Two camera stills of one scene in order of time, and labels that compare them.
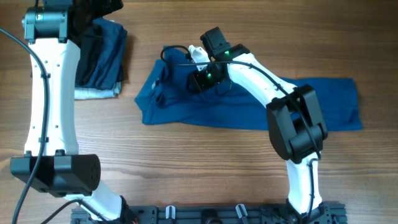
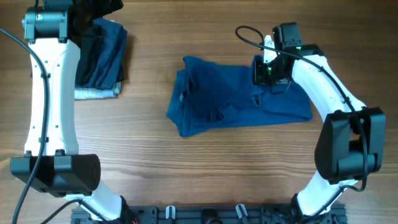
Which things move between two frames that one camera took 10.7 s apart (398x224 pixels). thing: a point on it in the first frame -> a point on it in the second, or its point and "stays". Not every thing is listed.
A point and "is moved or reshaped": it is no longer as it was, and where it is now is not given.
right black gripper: [198, 83] -> [259, 77]
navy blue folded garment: [111, 66] stays
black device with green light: [320, 214] stays
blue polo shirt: [163, 98] is moved or reshaped
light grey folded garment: [96, 93] stays
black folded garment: [90, 41] stays
